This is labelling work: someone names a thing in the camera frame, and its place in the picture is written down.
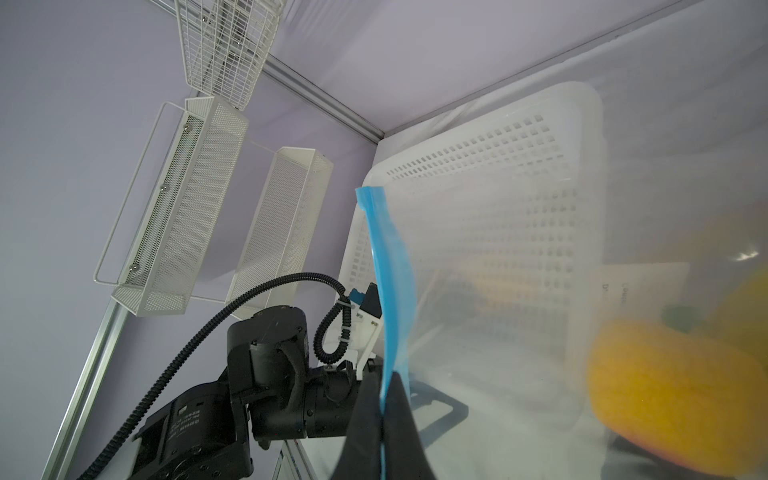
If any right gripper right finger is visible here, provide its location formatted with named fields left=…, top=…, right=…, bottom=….
left=381, top=372, right=436, bottom=480

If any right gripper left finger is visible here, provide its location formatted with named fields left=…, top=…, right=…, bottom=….
left=330, top=373, right=382, bottom=480

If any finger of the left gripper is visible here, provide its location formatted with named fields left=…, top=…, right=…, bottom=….
left=410, top=380, right=469, bottom=447

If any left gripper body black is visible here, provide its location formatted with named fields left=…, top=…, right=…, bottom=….
left=248, top=361, right=363, bottom=441

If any clear zip top bag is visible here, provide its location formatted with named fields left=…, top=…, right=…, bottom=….
left=351, top=82, right=767, bottom=479

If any small yellow food piece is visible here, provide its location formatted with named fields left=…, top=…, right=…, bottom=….
left=586, top=320, right=767, bottom=477

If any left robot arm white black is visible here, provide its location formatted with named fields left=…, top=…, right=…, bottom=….
left=131, top=306, right=469, bottom=479

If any white plastic perforated basket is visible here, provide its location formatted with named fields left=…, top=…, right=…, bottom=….
left=340, top=82, right=607, bottom=479

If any upper white mesh shelf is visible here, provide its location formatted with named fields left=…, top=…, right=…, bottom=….
left=112, top=96, right=249, bottom=317

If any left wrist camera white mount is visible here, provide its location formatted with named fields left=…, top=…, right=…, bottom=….
left=349, top=282, right=384, bottom=381

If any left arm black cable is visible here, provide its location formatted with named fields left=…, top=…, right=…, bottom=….
left=76, top=271, right=355, bottom=480

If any white wire wall basket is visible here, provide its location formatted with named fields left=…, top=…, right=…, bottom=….
left=174, top=0, right=285, bottom=111

